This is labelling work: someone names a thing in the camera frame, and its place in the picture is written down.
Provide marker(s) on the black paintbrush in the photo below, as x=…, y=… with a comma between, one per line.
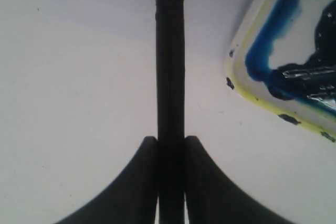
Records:
x=170, y=80

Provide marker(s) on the white paint tray blue paint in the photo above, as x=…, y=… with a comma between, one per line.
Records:
x=282, y=58

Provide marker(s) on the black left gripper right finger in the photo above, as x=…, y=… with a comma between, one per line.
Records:
x=211, y=197

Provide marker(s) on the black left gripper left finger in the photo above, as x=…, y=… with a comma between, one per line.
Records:
x=131, y=197

